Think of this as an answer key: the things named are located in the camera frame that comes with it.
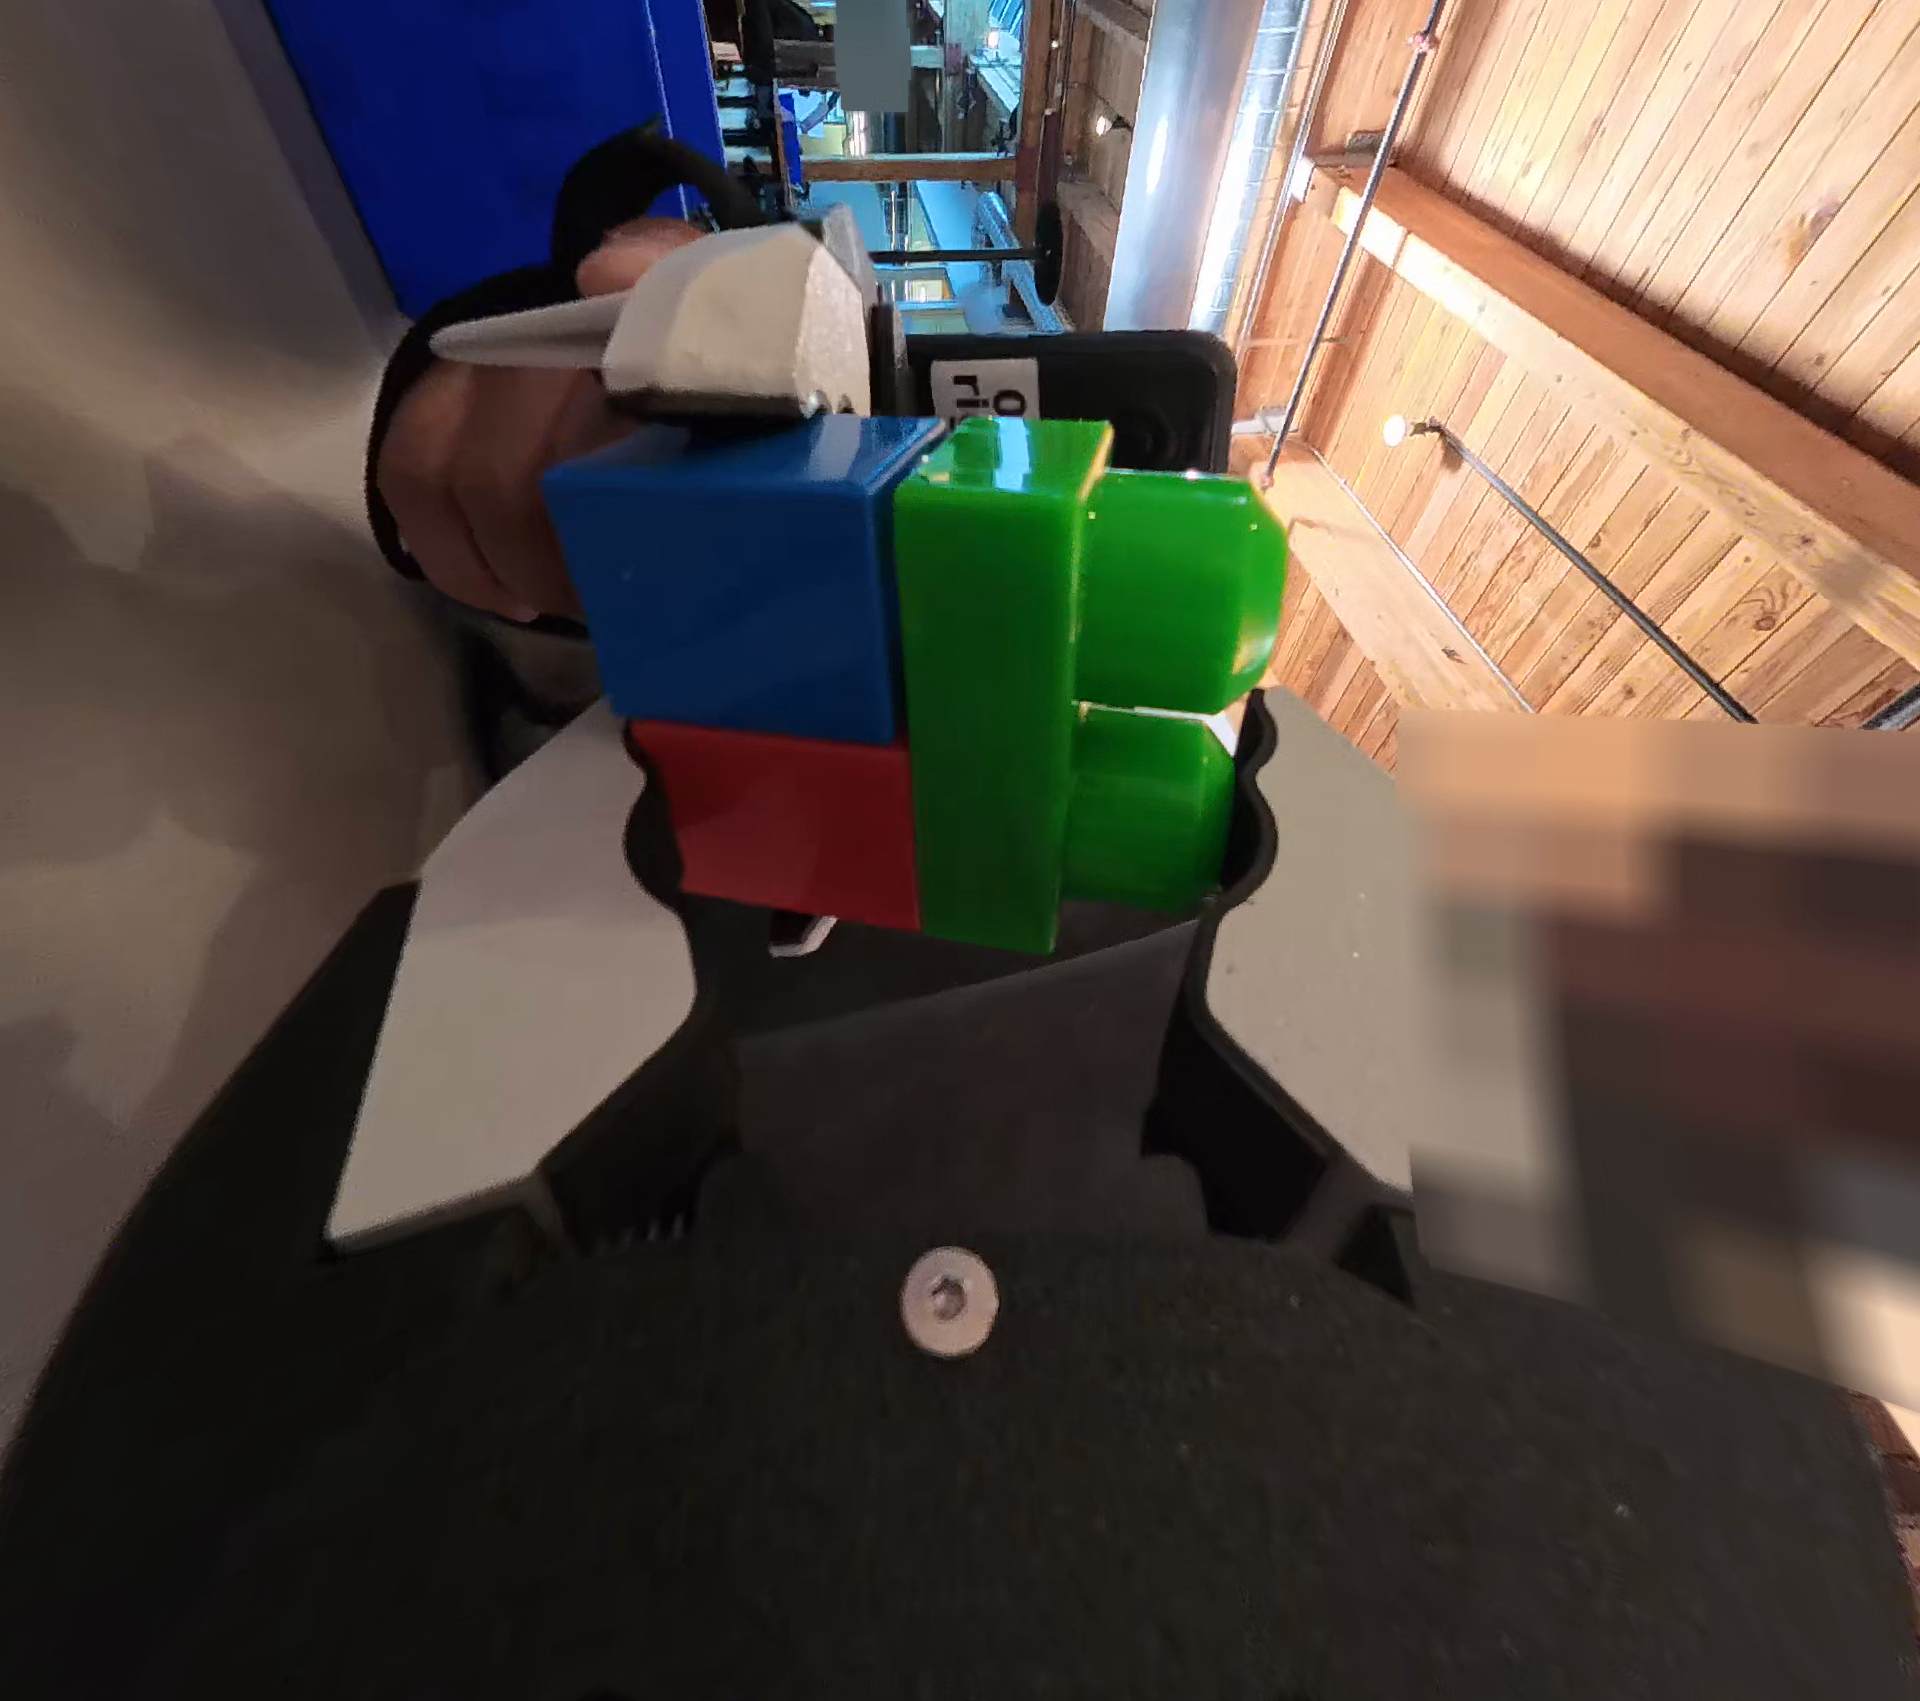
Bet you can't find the red single-stud toy block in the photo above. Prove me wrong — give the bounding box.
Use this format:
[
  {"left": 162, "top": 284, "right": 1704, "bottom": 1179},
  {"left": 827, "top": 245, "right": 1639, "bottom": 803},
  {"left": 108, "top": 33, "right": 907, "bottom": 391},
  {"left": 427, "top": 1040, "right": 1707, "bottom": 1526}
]
[{"left": 625, "top": 717, "right": 924, "bottom": 936}]

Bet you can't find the blue plastic bin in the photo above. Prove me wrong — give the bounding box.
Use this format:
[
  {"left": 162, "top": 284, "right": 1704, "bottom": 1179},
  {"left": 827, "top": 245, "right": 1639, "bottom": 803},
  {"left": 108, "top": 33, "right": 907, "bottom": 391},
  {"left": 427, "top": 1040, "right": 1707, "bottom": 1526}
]
[{"left": 172, "top": 0, "right": 732, "bottom": 320}]

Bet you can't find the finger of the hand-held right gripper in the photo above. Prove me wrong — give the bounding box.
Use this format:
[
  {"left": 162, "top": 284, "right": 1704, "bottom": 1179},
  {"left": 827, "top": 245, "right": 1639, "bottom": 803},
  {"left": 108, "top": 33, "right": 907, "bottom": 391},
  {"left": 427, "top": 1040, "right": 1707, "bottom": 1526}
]
[
  {"left": 599, "top": 207, "right": 874, "bottom": 432},
  {"left": 430, "top": 293, "right": 631, "bottom": 379}
]

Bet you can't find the black metal rail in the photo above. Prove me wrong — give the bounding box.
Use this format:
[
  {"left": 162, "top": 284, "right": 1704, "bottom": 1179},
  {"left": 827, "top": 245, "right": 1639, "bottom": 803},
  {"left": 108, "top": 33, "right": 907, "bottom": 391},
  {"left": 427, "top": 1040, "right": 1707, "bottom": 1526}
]
[{"left": 1411, "top": 415, "right": 1760, "bottom": 724}]

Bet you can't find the grey metal duct panel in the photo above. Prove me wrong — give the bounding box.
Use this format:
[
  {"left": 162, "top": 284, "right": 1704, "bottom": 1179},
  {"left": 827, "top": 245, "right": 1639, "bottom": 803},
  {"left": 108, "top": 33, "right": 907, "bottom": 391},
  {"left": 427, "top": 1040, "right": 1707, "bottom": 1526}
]
[{"left": 1104, "top": 0, "right": 1322, "bottom": 334}]

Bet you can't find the grey desk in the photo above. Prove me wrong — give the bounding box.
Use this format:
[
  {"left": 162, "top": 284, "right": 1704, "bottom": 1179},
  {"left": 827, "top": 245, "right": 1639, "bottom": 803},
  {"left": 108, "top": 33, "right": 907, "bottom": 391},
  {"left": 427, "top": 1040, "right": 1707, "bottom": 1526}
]
[{"left": 0, "top": 0, "right": 505, "bottom": 1445}]

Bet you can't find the thin metal pipe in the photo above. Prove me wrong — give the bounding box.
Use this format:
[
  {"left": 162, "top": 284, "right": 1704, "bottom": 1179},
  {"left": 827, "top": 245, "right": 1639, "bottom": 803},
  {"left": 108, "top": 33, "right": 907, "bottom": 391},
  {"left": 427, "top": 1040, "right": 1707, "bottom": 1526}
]
[{"left": 1255, "top": 0, "right": 1529, "bottom": 488}]

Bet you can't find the blue single-stud toy block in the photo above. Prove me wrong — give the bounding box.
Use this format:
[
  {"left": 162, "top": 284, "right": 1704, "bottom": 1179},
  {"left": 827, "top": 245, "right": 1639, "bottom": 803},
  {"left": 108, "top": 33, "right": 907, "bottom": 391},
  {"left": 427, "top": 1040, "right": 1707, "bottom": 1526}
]
[{"left": 542, "top": 413, "right": 949, "bottom": 748}]

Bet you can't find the person's right hand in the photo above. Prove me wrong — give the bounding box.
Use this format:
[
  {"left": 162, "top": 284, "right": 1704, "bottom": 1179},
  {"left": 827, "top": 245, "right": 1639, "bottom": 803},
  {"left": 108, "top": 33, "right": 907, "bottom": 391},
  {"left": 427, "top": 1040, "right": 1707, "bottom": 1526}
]
[{"left": 375, "top": 219, "right": 705, "bottom": 624}]

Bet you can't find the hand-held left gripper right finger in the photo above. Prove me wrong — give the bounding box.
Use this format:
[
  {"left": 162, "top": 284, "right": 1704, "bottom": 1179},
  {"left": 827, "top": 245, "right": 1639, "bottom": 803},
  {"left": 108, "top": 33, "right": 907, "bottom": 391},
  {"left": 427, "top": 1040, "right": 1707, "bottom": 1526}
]
[{"left": 1145, "top": 682, "right": 1416, "bottom": 1268}]

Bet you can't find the green two-stud toy block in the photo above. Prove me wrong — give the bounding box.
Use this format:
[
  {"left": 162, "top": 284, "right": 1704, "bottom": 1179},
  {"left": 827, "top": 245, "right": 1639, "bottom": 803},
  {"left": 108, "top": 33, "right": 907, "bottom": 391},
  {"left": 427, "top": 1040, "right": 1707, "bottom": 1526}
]
[{"left": 892, "top": 415, "right": 1289, "bottom": 958}]

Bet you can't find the silver ventilation duct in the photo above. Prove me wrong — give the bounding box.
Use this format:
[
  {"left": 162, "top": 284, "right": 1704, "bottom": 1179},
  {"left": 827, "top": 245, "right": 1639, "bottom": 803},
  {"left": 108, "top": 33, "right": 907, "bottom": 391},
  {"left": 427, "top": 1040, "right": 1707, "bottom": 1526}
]
[{"left": 1197, "top": 0, "right": 1389, "bottom": 339}]

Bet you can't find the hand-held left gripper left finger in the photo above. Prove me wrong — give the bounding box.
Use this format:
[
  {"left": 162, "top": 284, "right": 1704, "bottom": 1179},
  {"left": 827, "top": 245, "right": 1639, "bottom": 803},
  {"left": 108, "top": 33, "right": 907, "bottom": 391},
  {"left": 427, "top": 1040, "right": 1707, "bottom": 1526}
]
[{"left": 323, "top": 700, "right": 745, "bottom": 1249}]

